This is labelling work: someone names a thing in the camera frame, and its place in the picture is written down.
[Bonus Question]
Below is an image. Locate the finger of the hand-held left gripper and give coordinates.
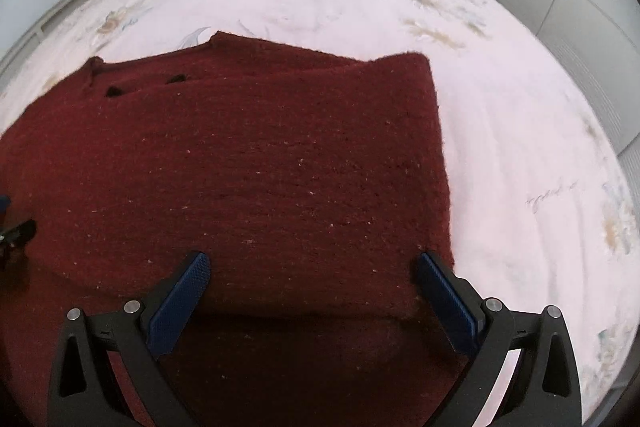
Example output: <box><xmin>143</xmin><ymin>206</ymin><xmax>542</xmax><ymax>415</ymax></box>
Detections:
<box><xmin>0</xmin><ymin>219</ymin><xmax>37</xmax><ymax>250</ymax></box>

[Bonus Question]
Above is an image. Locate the dark red knitted sweater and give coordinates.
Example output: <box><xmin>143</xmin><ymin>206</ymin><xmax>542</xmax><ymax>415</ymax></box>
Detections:
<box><xmin>0</xmin><ymin>32</ymin><xmax>468</xmax><ymax>427</ymax></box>

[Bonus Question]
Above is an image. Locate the floral bed sheet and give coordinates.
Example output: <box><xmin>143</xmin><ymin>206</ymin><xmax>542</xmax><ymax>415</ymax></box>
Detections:
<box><xmin>0</xmin><ymin>0</ymin><xmax>636</xmax><ymax>427</ymax></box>

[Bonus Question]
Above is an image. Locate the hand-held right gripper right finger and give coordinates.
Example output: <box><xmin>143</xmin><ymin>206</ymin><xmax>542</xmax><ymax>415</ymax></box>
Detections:
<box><xmin>411</xmin><ymin>251</ymin><xmax>583</xmax><ymax>427</ymax></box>

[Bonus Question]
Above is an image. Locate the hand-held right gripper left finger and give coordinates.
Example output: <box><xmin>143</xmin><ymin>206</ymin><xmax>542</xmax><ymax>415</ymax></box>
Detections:
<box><xmin>47</xmin><ymin>251</ymin><xmax>212</xmax><ymax>427</ymax></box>

